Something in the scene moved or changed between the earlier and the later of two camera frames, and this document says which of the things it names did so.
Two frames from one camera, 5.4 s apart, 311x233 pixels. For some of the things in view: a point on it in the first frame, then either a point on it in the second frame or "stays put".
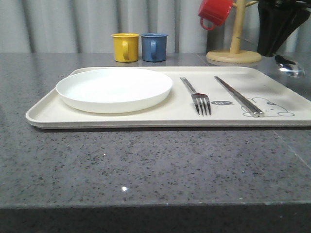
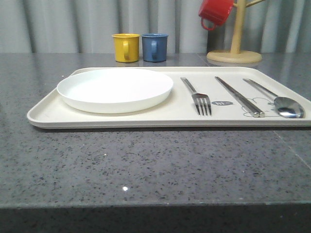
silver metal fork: (201, 100) stays put
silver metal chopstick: (261, 114) stays put
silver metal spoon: (288, 67) -> (285, 107)
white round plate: (114, 90) stays put
